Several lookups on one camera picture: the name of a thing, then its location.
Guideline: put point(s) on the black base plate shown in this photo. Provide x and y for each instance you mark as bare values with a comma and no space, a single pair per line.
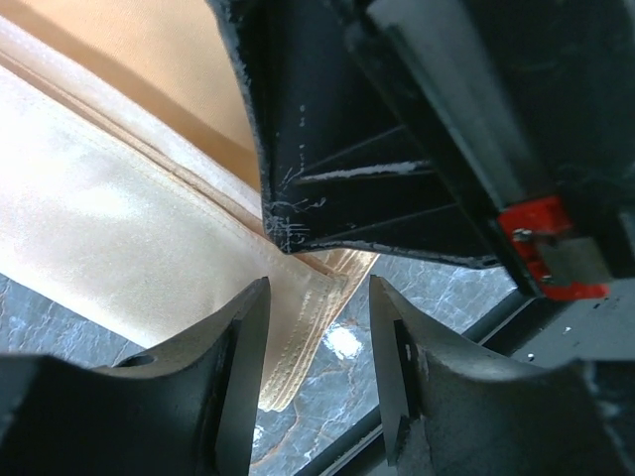
537,331

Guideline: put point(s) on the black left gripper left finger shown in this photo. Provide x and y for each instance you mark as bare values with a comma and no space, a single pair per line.
184,407

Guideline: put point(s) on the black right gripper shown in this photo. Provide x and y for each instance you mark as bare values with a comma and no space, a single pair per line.
526,110

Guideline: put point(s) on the peach cloth napkin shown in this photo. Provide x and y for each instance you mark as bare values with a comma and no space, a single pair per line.
129,181

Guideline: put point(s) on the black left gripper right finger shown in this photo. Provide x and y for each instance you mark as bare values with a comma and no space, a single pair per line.
450,406

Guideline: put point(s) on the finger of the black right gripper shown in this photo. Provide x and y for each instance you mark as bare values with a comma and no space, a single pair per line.
338,168

